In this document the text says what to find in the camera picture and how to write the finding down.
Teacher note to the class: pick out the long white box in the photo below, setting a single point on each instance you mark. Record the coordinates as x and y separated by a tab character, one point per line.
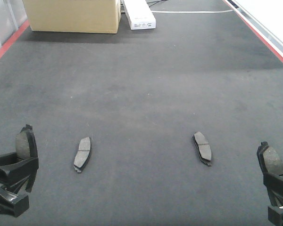
139	15

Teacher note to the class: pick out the cardboard box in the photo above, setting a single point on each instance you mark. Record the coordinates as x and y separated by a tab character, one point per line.
85	16

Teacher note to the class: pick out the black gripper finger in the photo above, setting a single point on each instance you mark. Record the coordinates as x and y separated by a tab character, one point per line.
15	172
13	204
275	215
274	186

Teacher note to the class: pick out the brake pad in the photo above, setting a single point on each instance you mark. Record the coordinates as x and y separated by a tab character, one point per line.
203	147
26	148
83	154
269	159

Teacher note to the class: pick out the white conveyor side rail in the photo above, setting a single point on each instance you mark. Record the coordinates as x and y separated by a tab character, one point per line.
265	19

